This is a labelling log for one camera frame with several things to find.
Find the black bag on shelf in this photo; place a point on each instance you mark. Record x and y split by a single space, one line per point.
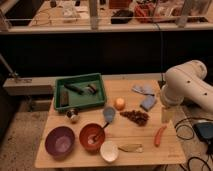
121 16

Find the dark brown eraser block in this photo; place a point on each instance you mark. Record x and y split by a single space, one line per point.
64 99

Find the orange ball fruit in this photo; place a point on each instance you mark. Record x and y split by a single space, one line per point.
119 103

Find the red bowl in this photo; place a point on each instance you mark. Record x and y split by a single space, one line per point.
91 137

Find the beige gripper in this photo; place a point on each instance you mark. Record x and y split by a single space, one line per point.
167 114

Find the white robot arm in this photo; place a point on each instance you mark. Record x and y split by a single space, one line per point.
185 81

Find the blue spoon scoop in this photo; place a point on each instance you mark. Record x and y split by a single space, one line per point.
109 114

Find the green plastic tray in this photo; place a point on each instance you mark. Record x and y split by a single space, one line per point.
85 100

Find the brown raisin pile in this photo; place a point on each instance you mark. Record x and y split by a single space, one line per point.
136 116

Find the black marker pen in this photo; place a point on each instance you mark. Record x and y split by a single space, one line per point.
74 88

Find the purple bowl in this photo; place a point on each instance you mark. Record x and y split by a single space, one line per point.
60 141

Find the red object on shelf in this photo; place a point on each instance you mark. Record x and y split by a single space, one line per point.
144 12

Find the light blue cloth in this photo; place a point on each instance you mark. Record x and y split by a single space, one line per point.
145 90

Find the black power adapter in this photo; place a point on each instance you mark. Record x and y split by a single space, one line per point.
204 130

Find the orange toy carrot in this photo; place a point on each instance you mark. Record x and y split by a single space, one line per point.
157 138

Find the beige leaf shaped object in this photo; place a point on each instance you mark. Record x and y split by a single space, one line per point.
133 148

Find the small brush in tray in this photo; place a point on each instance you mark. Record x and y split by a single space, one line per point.
91 88

